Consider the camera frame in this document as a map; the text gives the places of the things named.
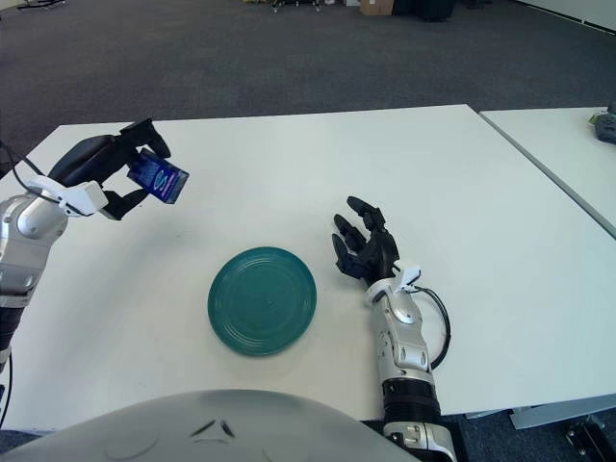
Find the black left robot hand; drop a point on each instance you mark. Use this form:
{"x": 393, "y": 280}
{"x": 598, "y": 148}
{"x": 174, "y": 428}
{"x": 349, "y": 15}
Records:
{"x": 86, "y": 159}

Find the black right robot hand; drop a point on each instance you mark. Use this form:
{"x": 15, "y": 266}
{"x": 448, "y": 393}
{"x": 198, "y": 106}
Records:
{"x": 377, "y": 252}

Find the blue purple gum pack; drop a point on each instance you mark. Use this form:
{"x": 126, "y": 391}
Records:
{"x": 161, "y": 180}

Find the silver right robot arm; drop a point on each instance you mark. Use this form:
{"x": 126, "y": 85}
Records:
{"x": 409, "y": 346}

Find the teal green round plate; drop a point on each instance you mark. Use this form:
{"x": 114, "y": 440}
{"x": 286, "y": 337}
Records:
{"x": 262, "y": 300}

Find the white left wrist connector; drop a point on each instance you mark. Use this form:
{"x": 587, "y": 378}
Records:
{"x": 82, "y": 195}

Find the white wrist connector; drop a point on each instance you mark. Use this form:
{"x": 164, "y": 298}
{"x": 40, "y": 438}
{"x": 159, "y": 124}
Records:
{"x": 409, "y": 278}
{"x": 82, "y": 195}

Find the white right wrist connector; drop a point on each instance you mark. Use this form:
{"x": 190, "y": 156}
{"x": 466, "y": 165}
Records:
{"x": 409, "y": 278}

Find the black floor stand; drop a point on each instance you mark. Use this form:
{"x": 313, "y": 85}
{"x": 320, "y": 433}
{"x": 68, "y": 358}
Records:
{"x": 38, "y": 4}

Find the white table foot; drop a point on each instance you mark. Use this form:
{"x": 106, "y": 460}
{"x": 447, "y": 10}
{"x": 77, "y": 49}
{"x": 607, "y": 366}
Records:
{"x": 553, "y": 413}

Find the brown cardboard box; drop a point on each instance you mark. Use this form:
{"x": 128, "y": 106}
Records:
{"x": 375, "y": 6}

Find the black cabinet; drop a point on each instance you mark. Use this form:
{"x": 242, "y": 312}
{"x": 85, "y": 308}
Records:
{"x": 428, "y": 9}

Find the grey robot torso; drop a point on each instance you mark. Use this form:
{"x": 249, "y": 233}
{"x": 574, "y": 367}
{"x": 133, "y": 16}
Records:
{"x": 192, "y": 433}

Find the grey power strip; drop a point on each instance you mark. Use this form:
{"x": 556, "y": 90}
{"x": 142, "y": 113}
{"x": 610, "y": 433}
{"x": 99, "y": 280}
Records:
{"x": 606, "y": 127}

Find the wheeled metal cart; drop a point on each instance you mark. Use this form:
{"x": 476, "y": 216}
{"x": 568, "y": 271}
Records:
{"x": 298, "y": 4}

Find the black caster base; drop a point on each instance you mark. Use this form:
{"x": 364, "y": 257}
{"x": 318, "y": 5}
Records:
{"x": 594, "y": 438}

